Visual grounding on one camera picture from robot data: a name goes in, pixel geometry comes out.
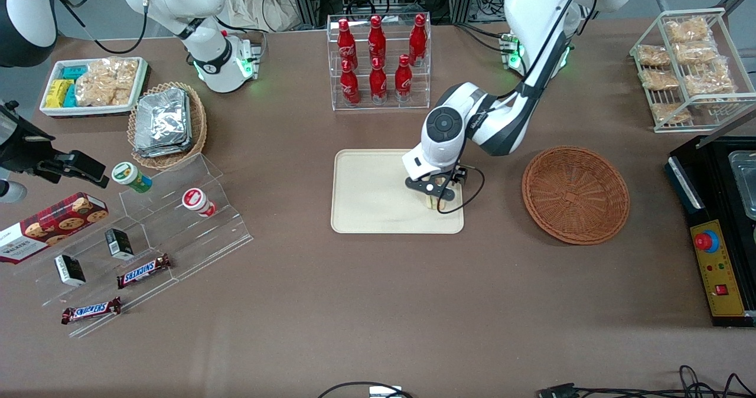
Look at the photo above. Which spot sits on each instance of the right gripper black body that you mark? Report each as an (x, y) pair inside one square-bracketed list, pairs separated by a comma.
[(22, 150)]

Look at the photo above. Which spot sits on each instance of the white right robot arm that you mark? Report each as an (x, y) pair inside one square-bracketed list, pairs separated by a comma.
[(215, 61)]

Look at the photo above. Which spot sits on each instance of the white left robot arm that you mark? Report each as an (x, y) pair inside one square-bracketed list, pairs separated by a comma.
[(531, 8)]

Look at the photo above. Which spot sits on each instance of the cream plastic tray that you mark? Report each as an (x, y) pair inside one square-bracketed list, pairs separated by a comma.
[(372, 197)]

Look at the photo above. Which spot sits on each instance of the light wicker basket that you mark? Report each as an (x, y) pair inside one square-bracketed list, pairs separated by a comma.
[(198, 126)]

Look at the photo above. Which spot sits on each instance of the dark brown wicker basket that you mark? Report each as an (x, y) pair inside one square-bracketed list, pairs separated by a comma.
[(576, 197)]

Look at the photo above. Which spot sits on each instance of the green lid yogurt cup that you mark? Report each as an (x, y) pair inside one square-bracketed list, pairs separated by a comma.
[(127, 175)]

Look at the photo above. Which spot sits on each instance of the red tartan cookie box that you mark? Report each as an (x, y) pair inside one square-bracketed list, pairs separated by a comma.
[(50, 227)]

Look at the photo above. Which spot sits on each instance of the white plastic bin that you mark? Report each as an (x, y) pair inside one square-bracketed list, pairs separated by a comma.
[(88, 113)]

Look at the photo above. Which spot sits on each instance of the yellow snack pack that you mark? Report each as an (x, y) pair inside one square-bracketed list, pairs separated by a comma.
[(58, 94)]

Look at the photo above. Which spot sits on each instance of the teal snack pack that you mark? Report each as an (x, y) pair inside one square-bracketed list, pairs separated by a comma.
[(74, 72), (71, 97)]

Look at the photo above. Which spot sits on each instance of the foil wrapped pack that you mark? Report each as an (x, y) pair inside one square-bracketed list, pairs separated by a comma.
[(162, 150), (162, 117)]

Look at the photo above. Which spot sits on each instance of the small black carton box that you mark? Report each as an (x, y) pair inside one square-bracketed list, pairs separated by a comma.
[(120, 244), (70, 270)]

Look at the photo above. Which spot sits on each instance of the large clear snack bag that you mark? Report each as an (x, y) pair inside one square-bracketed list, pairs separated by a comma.
[(106, 82)]

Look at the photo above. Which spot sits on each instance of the clear acrylic bottle rack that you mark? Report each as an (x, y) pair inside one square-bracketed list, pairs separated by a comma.
[(381, 107)]

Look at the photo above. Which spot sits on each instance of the red cola bottle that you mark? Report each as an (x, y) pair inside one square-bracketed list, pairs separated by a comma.
[(403, 82), (350, 88), (377, 43), (346, 46), (378, 85), (418, 42)]

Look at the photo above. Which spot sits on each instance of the clear acrylic step stand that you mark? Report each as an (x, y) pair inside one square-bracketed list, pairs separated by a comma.
[(177, 238)]

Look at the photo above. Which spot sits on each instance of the Snickers chocolate bar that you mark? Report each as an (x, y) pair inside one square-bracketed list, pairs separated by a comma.
[(90, 310), (143, 271)]

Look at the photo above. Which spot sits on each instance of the red lid yogurt cup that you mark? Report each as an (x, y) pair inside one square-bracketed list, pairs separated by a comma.
[(198, 202)]

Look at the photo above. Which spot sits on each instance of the small white device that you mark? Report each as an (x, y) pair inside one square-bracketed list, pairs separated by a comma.
[(384, 392)]

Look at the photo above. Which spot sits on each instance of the black control machine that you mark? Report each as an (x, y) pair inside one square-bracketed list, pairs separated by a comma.
[(685, 179)]

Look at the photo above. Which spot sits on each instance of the clear bag of snacks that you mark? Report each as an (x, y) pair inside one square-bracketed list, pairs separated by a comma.
[(654, 55), (688, 30), (697, 53), (671, 113), (711, 79), (660, 80)]

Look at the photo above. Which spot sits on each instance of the beige cloth bags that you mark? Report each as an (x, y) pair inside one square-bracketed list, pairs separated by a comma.
[(266, 5)]

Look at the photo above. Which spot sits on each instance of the red emergency stop button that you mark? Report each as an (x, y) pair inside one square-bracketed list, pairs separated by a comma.
[(706, 241)]

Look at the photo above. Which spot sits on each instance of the yellow control panel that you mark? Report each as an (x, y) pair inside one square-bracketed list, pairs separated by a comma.
[(725, 268)]

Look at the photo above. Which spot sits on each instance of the metal pan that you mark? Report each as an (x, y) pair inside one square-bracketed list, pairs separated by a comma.
[(745, 179)]

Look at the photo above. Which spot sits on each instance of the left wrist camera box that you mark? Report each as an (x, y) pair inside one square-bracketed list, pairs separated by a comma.
[(459, 175)]

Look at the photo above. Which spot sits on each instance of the red rocker switch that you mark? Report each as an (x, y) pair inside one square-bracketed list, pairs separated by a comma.
[(721, 290)]

